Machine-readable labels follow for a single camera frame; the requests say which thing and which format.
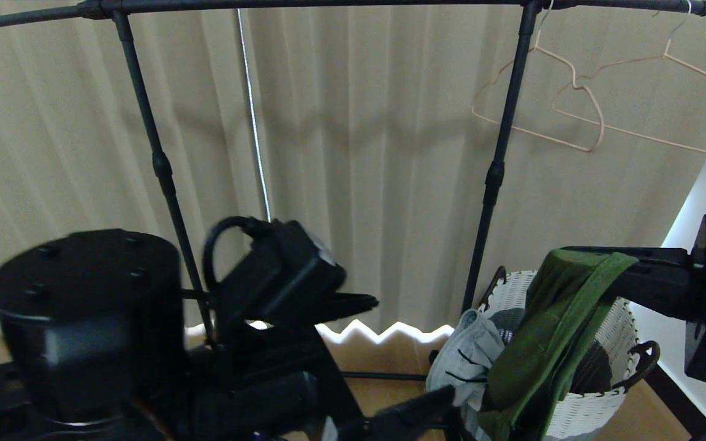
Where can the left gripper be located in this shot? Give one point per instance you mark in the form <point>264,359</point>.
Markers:
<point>267,380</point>

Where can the green long-sleeved shirt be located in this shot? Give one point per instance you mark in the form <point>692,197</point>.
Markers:
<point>549,343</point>

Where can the pink clothes hanger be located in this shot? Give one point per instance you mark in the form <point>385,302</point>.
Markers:
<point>549,138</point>
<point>635,131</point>

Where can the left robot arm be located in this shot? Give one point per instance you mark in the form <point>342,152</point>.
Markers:
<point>83,306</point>

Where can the white laundry basket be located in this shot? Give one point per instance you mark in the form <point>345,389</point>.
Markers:
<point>586,416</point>

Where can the black clothes rack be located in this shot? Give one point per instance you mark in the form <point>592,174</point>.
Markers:
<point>494,177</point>

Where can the pale grey shorts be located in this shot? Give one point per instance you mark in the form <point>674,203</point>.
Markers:
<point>469,343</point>

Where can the beige curtain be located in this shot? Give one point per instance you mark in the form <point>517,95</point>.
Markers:
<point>359,153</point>

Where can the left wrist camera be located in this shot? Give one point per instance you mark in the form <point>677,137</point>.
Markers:
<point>279,269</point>

